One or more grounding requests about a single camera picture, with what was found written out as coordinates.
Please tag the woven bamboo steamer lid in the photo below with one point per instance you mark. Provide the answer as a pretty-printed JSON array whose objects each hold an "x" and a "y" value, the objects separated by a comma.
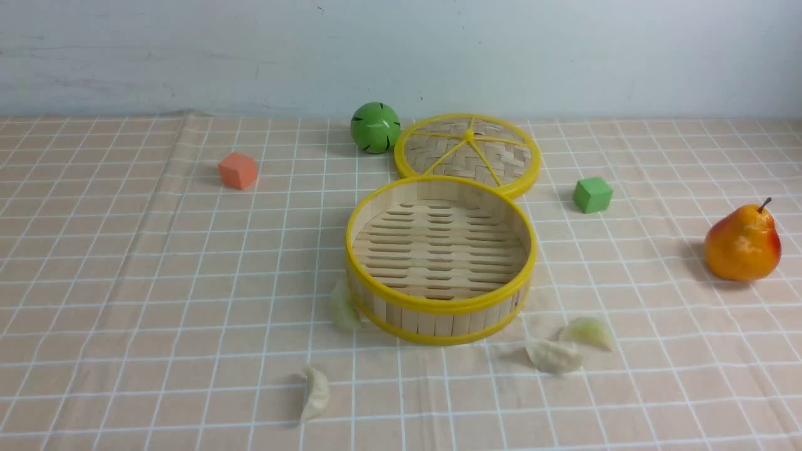
[{"x": 484, "y": 149}]

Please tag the checkered beige tablecloth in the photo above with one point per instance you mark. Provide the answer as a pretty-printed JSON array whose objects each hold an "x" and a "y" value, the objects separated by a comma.
[{"x": 147, "y": 306}]

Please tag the white dumpling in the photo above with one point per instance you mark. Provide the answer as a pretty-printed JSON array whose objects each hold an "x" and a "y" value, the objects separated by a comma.
[
  {"x": 317, "y": 394},
  {"x": 552, "y": 357}
]

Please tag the pale green dumpling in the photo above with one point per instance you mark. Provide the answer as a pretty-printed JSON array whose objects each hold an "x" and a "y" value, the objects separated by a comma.
[
  {"x": 588, "y": 331},
  {"x": 342, "y": 310}
]

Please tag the bamboo steamer tray yellow rim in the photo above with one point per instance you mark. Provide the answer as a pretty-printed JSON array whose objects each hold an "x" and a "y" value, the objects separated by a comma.
[{"x": 439, "y": 260}]

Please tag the orange yellow toy pear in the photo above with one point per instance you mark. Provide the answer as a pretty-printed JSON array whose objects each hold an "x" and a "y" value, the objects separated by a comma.
[{"x": 745, "y": 245}]

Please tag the green toy watermelon ball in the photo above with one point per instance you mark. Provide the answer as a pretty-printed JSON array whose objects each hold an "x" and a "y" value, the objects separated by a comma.
[{"x": 375, "y": 127}]

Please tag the orange foam cube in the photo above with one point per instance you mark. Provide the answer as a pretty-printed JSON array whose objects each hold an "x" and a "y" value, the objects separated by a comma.
[{"x": 238, "y": 171}]

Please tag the green foam cube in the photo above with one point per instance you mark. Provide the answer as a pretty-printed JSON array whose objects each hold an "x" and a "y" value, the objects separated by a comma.
[{"x": 592, "y": 195}]

